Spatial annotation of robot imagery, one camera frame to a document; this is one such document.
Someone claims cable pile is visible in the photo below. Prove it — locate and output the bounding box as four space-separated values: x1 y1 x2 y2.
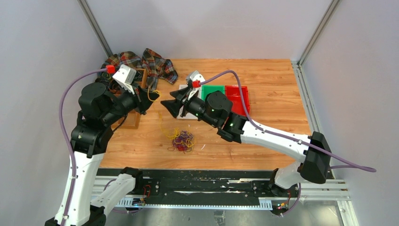
168 128 197 154

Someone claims white plastic bin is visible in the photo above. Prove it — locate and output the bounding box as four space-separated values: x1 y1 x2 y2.
176 85 203 121

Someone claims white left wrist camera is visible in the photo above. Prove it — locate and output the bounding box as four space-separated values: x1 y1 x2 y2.
112 65 137 94

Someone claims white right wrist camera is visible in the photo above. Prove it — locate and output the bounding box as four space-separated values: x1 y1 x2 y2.
186 71 205 100

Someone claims red plastic bin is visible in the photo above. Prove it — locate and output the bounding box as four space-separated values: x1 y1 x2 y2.
225 86 250 116

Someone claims green plastic bin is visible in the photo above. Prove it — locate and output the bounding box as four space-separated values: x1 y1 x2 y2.
201 85 225 101

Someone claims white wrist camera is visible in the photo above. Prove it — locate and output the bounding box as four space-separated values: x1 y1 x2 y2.
186 71 205 100
112 65 137 94

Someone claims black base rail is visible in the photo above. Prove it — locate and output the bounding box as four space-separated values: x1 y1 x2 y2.
90 168 350 216

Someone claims wooden compartment tray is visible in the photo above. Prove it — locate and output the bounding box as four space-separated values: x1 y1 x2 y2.
102 81 139 127

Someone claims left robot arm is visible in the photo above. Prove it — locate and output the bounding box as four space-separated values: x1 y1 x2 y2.
46 82 159 226

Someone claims plaid cloth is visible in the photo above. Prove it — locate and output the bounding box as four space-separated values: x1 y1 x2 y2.
101 48 178 90

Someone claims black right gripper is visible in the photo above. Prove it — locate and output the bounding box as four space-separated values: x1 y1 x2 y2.
160 87 217 128

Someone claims yellow cable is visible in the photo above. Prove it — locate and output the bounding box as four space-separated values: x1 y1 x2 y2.
147 89 181 140

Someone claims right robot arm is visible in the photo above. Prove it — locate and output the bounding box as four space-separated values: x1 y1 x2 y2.
161 87 331 196

